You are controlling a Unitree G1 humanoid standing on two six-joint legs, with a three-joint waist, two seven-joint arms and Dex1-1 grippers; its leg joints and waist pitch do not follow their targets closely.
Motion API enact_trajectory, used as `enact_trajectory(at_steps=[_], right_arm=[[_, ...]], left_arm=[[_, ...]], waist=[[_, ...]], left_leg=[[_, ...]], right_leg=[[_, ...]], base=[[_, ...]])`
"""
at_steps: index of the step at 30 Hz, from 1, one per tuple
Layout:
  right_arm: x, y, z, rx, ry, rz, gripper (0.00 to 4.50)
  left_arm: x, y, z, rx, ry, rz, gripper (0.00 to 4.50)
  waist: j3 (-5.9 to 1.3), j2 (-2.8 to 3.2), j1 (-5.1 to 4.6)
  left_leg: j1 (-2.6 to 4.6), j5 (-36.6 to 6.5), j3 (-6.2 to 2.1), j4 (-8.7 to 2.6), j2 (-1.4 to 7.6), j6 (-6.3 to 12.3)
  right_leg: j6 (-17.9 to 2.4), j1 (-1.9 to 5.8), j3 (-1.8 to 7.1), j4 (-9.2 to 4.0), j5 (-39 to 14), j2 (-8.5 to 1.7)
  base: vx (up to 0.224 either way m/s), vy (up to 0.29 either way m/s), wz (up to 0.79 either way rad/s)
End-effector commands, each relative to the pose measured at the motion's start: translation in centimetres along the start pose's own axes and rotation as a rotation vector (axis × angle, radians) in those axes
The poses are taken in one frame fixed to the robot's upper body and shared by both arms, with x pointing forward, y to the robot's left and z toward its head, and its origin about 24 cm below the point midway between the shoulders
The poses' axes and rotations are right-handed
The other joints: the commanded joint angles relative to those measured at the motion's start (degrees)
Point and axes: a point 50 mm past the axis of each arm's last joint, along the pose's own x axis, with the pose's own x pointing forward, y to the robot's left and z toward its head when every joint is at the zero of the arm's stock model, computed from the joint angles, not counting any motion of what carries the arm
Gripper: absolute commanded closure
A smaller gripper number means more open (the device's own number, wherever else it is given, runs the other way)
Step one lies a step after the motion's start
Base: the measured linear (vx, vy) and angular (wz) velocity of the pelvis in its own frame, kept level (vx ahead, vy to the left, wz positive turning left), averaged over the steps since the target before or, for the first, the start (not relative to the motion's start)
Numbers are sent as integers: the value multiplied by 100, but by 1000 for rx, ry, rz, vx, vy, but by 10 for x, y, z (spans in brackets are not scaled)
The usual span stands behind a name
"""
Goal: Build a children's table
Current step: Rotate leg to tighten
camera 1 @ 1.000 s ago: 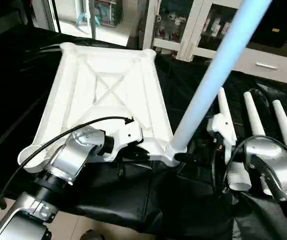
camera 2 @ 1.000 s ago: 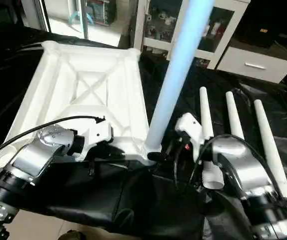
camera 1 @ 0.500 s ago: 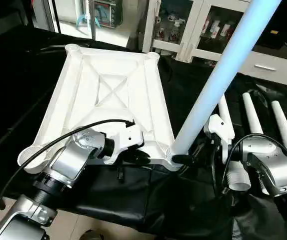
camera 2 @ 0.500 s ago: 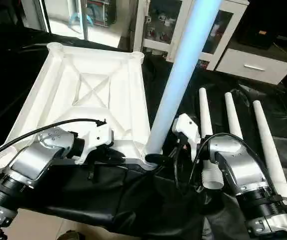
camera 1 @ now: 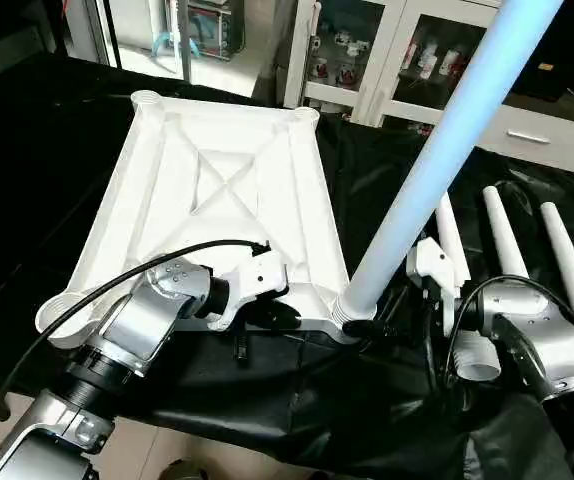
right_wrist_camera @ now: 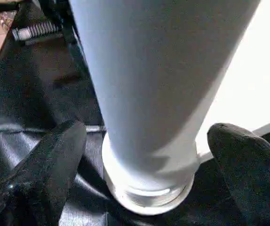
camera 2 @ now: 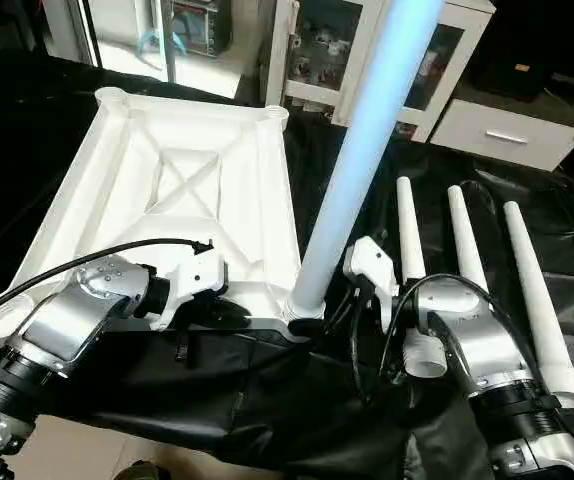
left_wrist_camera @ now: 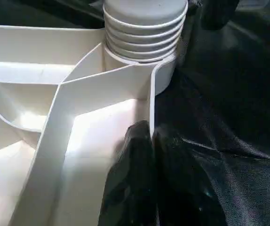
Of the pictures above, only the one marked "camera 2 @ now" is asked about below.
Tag white plastic table top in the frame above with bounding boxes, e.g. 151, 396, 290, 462
0, 87, 314, 347

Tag colourful background box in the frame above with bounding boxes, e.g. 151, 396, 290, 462
162, 0, 234, 57

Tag white drawer unit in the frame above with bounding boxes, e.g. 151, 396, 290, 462
429, 97, 574, 173

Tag white glass door cabinet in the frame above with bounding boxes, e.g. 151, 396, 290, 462
265, 0, 497, 143

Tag black equipment box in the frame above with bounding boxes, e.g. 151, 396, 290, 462
467, 0, 570, 101

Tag black work surface mat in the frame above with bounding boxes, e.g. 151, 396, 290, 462
0, 52, 574, 480

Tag white plastic table leg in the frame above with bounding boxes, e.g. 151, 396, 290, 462
503, 201, 574, 409
396, 176, 450, 379
448, 184, 490, 293
285, 0, 448, 323

